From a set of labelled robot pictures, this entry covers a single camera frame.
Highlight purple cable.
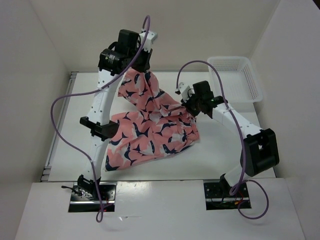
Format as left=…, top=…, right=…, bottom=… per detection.
left=176, top=59, right=270, bottom=220
left=49, top=15, right=152, bottom=223

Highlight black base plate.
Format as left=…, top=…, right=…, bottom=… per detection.
left=68, top=182, right=117, bottom=213
left=203, top=181, right=252, bottom=211

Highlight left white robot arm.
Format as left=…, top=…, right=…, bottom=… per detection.
left=77, top=29, right=158, bottom=200

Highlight white plastic basket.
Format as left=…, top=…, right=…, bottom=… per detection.
left=207, top=56, right=263, bottom=103

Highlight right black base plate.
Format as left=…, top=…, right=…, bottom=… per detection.
left=203, top=181, right=252, bottom=211

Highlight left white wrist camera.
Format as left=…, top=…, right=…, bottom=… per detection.
left=139, top=30, right=158, bottom=53

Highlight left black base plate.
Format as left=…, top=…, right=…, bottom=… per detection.
left=68, top=182, right=117, bottom=213

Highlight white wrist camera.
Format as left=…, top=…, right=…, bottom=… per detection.
left=139, top=30, right=158, bottom=53
left=175, top=82, right=194, bottom=103

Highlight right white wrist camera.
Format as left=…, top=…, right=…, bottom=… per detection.
left=175, top=82, right=194, bottom=103

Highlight pink shark print shorts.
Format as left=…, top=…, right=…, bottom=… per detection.
left=105, top=69, right=200, bottom=172

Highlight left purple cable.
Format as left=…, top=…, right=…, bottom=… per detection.
left=49, top=15, right=152, bottom=223

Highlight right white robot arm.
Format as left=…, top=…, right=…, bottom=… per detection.
left=177, top=81, right=280, bottom=197

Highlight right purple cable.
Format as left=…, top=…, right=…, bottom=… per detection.
left=176, top=59, right=270, bottom=220

